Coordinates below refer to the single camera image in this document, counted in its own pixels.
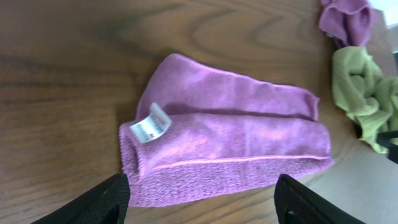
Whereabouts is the crumpled purple cloth at back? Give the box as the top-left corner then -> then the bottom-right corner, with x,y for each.
318,0 -> 376,48

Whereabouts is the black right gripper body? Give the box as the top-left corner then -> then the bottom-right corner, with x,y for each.
376,131 -> 397,164

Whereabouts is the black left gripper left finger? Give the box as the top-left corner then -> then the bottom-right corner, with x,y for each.
32,174 -> 130,224

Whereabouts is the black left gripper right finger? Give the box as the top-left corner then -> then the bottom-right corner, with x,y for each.
274,174 -> 364,224

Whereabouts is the purple microfiber cloth with label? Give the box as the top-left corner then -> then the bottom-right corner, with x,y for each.
119,54 -> 333,207

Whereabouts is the crumpled green cloth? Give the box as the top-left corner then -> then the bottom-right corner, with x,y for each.
331,47 -> 397,154

